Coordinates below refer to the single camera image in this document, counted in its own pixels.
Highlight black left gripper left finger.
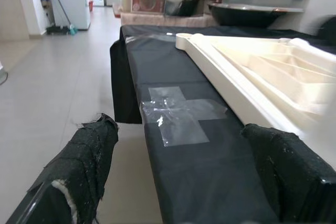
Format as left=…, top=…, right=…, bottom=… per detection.
left=5, top=112, right=120, bottom=224

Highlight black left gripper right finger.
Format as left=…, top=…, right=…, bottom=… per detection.
left=240, top=123, right=336, bottom=224

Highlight white plastic children table top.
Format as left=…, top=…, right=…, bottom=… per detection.
left=175, top=31, right=336, bottom=141

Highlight black tablecloth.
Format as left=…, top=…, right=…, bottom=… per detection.
left=109, top=14, right=336, bottom=224

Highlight clear tape cross patch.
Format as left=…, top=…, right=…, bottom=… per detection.
left=140, top=86, right=228, bottom=148

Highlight floor mop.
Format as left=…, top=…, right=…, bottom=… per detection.
left=39, top=0, right=78, bottom=36

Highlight clear tape strip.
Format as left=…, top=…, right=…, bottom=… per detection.
left=124, top=33, right=177, bottom=46

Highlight black wok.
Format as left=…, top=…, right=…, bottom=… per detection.
left=208, top=2, right=286, bottom=28

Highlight white appliance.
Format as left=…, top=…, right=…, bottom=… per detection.
left=52, top=0, right=91, bottom=31

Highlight beige cloth covered bench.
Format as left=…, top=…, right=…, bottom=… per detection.
left=120, top=11, right=213, bottom=28

